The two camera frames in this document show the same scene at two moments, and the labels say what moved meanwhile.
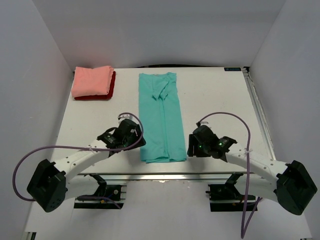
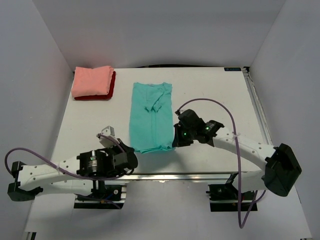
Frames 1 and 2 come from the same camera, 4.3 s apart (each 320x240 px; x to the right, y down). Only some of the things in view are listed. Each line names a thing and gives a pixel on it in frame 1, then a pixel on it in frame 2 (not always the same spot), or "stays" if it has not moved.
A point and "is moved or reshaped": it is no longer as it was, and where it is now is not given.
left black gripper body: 137,141 → 130,158
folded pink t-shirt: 88,82 stays
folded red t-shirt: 108,96 stays
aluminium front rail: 173,176 stays
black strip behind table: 192,66 stays
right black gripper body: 192,151 → 178,136
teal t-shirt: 161,125 is moved or reshaped
